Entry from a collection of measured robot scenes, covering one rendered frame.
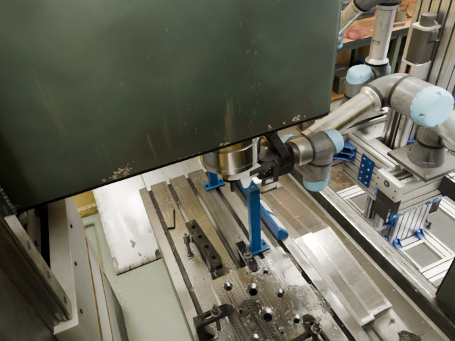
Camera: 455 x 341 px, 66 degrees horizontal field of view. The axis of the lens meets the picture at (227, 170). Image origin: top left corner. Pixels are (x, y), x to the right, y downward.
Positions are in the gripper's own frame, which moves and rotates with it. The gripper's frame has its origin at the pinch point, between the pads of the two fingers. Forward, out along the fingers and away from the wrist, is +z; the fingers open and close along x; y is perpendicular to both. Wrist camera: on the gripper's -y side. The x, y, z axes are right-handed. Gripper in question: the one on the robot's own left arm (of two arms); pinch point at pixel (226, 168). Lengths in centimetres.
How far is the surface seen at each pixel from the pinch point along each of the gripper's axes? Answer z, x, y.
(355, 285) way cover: -51, -9, 74
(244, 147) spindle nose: -1.6, -7.9, -10.7
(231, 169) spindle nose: 1.6, -7.5, -5.2
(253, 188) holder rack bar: -14.8, 13.5, 23.4
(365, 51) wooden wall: -295, 260, 103
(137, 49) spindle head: 18.3, -12.4, -37.8
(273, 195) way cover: -48, 54, 73
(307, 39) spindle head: -12.8, -12.4, -34.0
